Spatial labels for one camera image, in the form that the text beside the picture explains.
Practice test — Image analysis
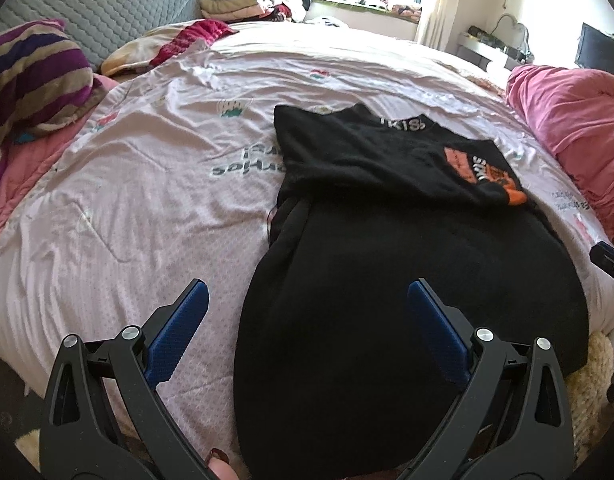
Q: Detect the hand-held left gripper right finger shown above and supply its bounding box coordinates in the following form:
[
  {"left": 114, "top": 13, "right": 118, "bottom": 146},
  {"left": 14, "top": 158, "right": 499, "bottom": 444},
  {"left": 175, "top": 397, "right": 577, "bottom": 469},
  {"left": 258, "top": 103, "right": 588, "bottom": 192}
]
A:
[{"left": 407, "top": 279, "right": 575, "bottom": 480}]

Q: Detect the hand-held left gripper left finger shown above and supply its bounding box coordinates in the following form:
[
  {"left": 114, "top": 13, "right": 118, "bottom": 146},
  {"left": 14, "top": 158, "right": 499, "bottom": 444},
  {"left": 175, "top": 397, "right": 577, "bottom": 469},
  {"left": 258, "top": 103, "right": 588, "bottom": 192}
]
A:
[{"left": 38, "top": 279, "right": 210, "bottom": 480}]

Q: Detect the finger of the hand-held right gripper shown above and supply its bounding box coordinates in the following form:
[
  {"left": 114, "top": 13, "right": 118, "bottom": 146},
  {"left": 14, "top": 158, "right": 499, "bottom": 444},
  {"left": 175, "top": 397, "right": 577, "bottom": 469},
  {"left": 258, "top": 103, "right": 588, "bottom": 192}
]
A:
[{"left": 589, "top": 241, "right": 614, "bottom": 302}]

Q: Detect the black t-shirt orange print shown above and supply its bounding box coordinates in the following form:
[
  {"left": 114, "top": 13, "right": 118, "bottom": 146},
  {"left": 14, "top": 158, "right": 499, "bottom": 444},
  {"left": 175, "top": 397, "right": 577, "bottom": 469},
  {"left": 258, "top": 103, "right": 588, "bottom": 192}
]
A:
[{"left": 233, "top": 102, "right": 590, "bottom": 480}]

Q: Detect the person's left hand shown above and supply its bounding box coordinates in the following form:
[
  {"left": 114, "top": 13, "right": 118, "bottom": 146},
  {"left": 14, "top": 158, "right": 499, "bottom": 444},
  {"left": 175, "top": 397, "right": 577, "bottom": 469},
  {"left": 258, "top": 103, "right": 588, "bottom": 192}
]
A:
[{"left": 207, "top": 449, "right": 245, "bottom": 480}]

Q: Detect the beige plush rug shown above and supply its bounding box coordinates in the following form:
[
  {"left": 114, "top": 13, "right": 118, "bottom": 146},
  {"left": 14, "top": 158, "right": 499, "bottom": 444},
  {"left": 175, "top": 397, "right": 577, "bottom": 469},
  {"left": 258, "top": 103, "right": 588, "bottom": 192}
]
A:
[{"left": 14, "top": 332, "right": 614, "bottom": 461}]

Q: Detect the pink printed blanket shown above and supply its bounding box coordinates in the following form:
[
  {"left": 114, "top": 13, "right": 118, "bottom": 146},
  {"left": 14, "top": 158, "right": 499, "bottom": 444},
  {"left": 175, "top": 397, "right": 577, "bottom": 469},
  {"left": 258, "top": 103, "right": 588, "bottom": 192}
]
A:
[{"left": 0, "top": 20, "right": 614, "bottom": 461}]

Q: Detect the pink rolled duvet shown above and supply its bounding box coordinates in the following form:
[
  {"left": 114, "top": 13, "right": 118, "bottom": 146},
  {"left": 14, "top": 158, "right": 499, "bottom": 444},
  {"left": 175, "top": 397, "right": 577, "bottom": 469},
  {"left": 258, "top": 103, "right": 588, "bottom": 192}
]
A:
[{"left": 506, "top": 64, "right": 614, "bottom": 242}]

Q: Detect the black monitor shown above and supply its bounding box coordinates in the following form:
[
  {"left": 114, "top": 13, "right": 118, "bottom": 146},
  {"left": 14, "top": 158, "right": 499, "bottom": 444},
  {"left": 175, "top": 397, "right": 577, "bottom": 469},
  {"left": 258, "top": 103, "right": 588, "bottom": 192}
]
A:
[{"left": 574, "top": 22, "right": 614, "bottom": 72}]

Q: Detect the small floral cloth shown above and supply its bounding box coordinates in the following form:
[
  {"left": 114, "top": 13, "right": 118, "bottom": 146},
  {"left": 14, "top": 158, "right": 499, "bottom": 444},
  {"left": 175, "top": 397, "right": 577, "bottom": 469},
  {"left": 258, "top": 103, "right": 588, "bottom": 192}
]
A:
[{"left": 466, "top": 72, "right": 508, "bottom": 97}]

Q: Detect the white desk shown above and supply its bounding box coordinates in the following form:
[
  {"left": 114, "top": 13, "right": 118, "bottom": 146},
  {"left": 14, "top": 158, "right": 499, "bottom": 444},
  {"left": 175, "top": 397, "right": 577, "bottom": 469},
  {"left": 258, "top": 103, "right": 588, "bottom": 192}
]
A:
[{"left": 459, "top": 25, "right": 534, "bottom": 74}]

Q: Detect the curved desk lamp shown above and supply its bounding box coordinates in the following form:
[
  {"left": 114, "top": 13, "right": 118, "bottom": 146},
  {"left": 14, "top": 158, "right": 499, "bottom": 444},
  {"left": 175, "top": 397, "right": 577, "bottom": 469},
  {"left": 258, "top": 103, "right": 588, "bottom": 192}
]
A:
[{"left": 494, "top": 12, "right": 534, "bottom": 59}]

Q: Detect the red patterned cloth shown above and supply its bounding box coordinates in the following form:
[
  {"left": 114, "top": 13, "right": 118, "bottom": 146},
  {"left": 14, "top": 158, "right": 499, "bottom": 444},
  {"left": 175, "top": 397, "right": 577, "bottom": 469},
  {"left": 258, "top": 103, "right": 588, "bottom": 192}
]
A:
[{"left": 101, "top": 19, "right": 240, "bottom": 77}]

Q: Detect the purple striped pillow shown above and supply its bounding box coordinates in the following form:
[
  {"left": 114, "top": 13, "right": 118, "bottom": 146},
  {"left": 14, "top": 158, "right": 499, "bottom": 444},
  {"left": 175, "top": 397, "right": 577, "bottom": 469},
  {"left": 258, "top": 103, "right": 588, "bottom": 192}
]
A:
[{"left": 0, "top": 19, "right": 96, "bottom": 162}]

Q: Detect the white curtain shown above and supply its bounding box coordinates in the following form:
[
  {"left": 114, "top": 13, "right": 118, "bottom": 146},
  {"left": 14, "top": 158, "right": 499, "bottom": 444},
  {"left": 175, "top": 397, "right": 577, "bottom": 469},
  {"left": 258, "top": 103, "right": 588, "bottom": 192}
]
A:
[{"left": 414, "top": 0, "right": 464, "bottom": 54}]

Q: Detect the pink cloth on windowsill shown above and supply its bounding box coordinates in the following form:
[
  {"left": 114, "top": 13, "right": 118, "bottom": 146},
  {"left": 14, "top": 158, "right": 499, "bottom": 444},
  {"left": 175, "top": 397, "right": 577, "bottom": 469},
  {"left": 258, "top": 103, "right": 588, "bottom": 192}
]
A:
[{"left": 389, "top": 2, "right": 424, "bottom": 24}]

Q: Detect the grey quilted headboard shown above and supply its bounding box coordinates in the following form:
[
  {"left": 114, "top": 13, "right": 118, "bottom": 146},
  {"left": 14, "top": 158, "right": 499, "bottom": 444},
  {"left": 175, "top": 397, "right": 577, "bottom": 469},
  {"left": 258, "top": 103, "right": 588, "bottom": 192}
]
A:
[{"left": 0, "top": 0, "right": 204, "bottom": 73}]

